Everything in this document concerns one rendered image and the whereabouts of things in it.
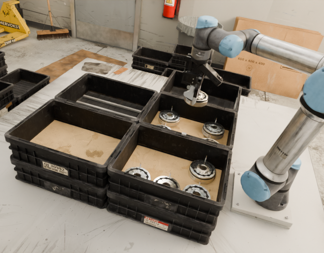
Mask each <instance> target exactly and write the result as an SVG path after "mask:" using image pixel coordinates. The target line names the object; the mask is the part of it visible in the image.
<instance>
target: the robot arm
mask: <svg viewBox="0 0 324 253"><path fill-rule="evenodd" d="M217 25H218V20H217V19H216V18H215V17H212V16H200V17H199V18H198V21H197V25H196V27H195V29H196V30H195V35H194V41H193V46H192V51H191V54H188V55H187V57H186V60H187V61H186V66H185V69H184V71H183V76H182V82H181V83H183V84H186V85H187V89H188V90H189V91H185V92H184V96H185V97H187V98H188V99H190V100H192V105H194V104H195V103H196V101H197V96H199V92H200V88H201V85H202V82H203V79H204V75H206V76H207V77H208V78H209V79H210V80H211V81H212V82H213V83H214V84H215V85H216V86H219V85H220V84H221V83H222V81H223V78H222V77H221V76H220V75H219V74H218V73H217V72H216V71H215V70H214V69H213V68H212V67H211V66H210V65H209V64H208V60H209V58H210V54H211V50H212V49H213V50H215V51H217V52H219V53H221V54H222V55H223V56H226V57H229V58H235V57H236V56H238V55H239V54H240V52H241V51H247V52H249V53H252V54H254V55H257V56H260V57H262V58H265V59H268V60H270V61H273V62H275V63H278V64H281V65H283V66H286V67H289V68H291V69H294V70H296V71H299V72H302V73H304V74H307V75H310V77H309V78H308V79H307V80H306V82H305V84H304V87H303V94H302V96H301V97H300V99H299V102H300V105H301V106H300V108H299V109H298V111H297V112H296V113H295V115H294V116H293V118H292V119H291V120H290V122H289V123H288V125H287V126H286V127H285V129H284V130H283V132H282V133H281V134H280V136H279V137H278V139H277V140H276V141H275V143H274V144H273V146H272V147H271V148H270V150H269V151H268V152H267V154H266V155H265V156H260V157H259V158H258V159H257V160H256V162H255V163H254V164H253V166H252V167H251V168H250V169H249V170H248V171H245V172H244V174H242V176H241V179H240V182H241V185H242V189H243V190H244V192H245V193H246V194H247V195H248V196H249V197H250V198H251V199H253V200H255V202H256V203H258V204H259V205H260V206H262V207H263V208H266V209H268V210H272V211H281V210H284V209H285V208H286V207H287V205H288V203H289V190H290V188H291V186H292V184H293V182H294V179H295V177H296V175H297V173H298V171H299V170H300V167H301V159H300V158H299V156H300V155H301V154H302V153H303V152H304V151H305V149H306V148H307V147H308V146H309V145H310V143H311V142H312V141H313V140H314V139H315V137H316V136H317V135H318V134H319V133H320V131H321V130H322V129H323V128H324V54H323V53H320V52H317V51H314V50H311V49H308V48H305V47H301V46H298V45H295V44H292V43H289V42H286V41H283V40H279V39H276V38H273V37H270V36H267V35H264V34H261V33H260V32H259V31H258V30H256V29H246V30H239V31H231V32H227V31H224V30H222V29H220V28H218V27H217Z"/></svg>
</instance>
